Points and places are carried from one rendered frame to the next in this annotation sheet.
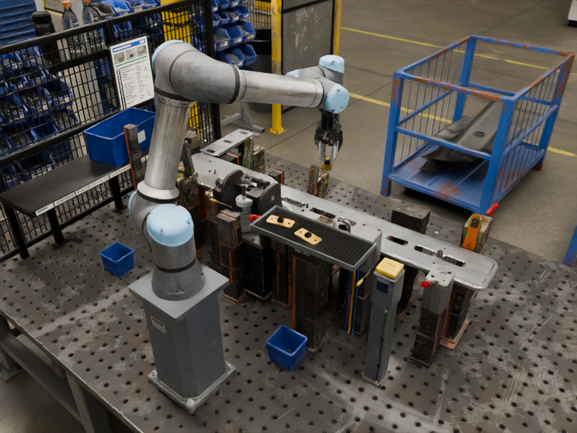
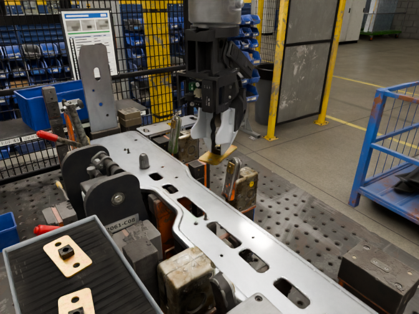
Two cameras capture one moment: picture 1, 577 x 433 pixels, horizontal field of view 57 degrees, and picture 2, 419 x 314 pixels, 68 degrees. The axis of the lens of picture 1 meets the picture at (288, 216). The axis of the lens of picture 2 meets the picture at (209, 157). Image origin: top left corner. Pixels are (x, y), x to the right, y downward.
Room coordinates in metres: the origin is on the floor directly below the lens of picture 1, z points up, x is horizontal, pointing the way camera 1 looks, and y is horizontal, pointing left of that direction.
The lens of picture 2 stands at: (1.14, -0.28, 1.49)
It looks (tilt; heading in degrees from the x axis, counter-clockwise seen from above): 27 degrees down; 18
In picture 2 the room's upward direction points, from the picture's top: straight up
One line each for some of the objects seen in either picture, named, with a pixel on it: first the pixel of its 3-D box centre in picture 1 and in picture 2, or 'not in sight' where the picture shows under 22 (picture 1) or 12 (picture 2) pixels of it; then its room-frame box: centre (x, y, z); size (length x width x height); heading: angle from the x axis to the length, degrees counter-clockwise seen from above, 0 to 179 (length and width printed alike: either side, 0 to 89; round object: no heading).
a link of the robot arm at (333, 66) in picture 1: (330, 76); not in sight; (1.60, -0.13, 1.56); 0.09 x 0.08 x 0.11; 122
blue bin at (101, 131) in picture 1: (124, 136); (62, 103); (2.16, 0.72, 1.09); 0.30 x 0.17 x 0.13; 153
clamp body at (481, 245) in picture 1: (468, 261); not in sight; (1.55, -0.66, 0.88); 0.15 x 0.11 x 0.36; 145
